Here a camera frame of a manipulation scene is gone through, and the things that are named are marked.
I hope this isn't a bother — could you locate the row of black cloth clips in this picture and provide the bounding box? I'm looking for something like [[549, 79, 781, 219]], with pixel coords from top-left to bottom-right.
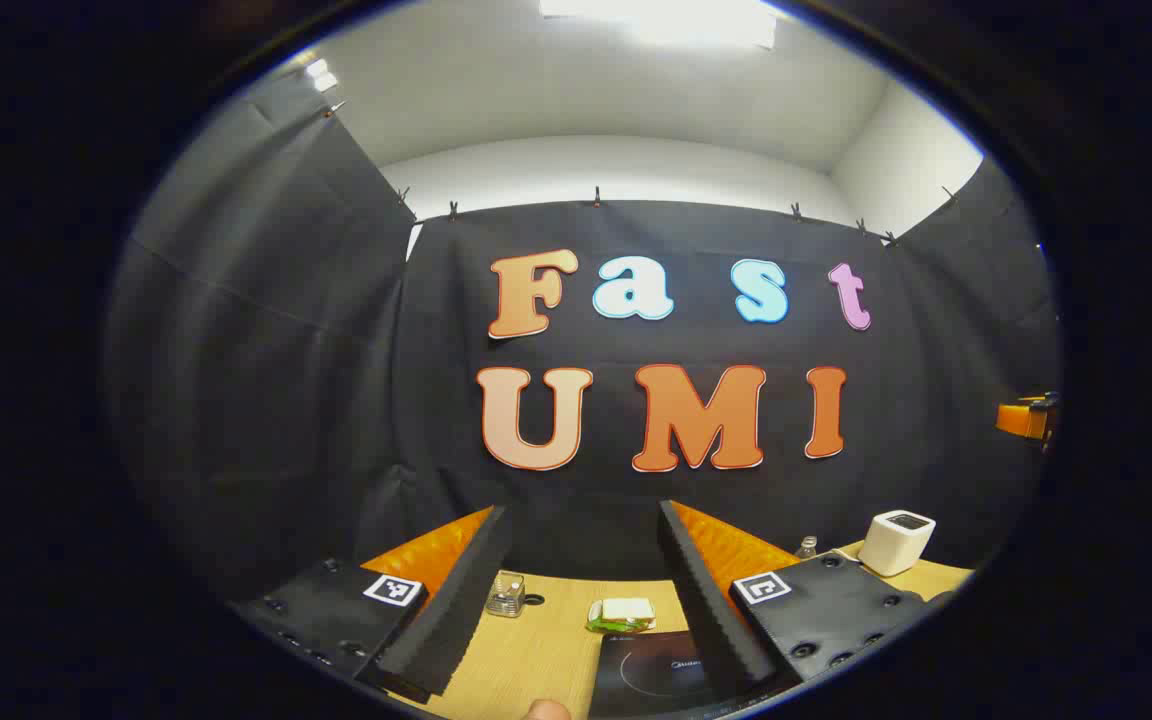
[[321, 98, 962, 247]]

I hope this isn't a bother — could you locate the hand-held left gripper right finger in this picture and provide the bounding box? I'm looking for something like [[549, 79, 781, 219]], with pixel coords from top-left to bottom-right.
[[658, 499, 940, 706]]

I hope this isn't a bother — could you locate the white toaster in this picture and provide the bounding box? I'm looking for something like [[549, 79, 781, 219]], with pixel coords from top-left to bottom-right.
[[858, 510, 937, 577]]

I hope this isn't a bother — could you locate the metal mesh holder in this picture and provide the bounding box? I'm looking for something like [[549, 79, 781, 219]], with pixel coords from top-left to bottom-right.
[[485, 571, 527, 618]]

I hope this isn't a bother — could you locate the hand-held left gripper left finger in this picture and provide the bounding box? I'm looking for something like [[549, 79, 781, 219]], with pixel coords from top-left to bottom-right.
[[229, 505, 514, 706]]

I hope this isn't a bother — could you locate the black induction cooktop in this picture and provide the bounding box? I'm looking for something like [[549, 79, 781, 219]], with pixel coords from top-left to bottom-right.
[[588, 630, 727, 719]]

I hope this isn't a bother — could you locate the sandwich with lettuce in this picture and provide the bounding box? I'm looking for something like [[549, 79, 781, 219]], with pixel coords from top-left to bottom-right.
[[586, 598, 657, 635]]

